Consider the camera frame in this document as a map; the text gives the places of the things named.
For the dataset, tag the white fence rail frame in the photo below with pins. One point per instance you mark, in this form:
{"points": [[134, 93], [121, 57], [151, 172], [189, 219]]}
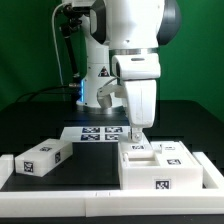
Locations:
{"points": [[209, 200]]}

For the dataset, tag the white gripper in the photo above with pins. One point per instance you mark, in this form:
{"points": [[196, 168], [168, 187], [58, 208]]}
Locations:
{"points": [[138, 75]]}

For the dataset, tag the white cabinet top block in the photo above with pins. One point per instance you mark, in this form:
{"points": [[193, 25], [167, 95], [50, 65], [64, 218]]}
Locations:
{"points": [[44, 157]]}

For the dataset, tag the white marker tag sheet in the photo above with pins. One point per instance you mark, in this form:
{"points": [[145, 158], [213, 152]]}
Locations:
{"points": [[93, 133]]}

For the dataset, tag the white door panel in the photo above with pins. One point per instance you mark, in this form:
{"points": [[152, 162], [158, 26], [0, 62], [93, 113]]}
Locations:
{"points": [[171, 153], [136, 150]]}

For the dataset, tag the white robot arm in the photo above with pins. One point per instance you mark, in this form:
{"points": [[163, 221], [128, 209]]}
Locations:
{"points": [[122, 38]]}

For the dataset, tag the white cabinet body box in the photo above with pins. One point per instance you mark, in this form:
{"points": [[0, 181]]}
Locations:
{"points": [[146, 173]]}

